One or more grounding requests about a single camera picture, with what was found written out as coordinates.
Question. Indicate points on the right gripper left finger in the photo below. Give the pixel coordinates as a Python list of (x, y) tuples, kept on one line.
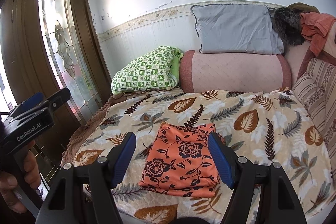
[(82, 194)]

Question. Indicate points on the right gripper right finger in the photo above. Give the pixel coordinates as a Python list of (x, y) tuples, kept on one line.
[(278, 200)]

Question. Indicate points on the orange floral garment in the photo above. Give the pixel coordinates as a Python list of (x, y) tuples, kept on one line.
[(179, 162)]

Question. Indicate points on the person left hand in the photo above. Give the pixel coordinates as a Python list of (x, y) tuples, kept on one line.
[(9, 182)]

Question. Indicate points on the brown knitted bed skirt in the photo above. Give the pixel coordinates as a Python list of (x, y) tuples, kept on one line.
[(83, 132)]

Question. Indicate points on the leaf pattern bed blanket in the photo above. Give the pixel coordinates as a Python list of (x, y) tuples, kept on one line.
[(263, 127)]

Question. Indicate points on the wooden stained glass door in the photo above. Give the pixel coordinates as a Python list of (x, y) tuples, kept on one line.
[(47, 45)]

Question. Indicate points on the striped floral pillow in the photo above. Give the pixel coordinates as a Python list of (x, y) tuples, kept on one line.
[(315, 89)]

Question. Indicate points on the green checkered folded blanket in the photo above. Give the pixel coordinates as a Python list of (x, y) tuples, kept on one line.
[(156, 70)]

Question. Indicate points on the pink bolster pillow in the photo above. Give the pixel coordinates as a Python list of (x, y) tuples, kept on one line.
[(233, 72)]

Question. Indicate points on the pink headboard cushion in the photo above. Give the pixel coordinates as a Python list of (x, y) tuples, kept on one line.
[(298, 57)]

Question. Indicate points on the dark furry cloth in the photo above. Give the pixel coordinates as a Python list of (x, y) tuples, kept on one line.
[(286, 22)]

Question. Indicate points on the orange towel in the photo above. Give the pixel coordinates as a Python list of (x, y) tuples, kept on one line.
[(315, 28)]

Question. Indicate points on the grey pillow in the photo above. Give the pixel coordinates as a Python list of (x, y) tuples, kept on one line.
[(236, 28)]

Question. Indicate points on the olive green cloth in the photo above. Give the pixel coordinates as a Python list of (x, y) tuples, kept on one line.
[(302, 7)]

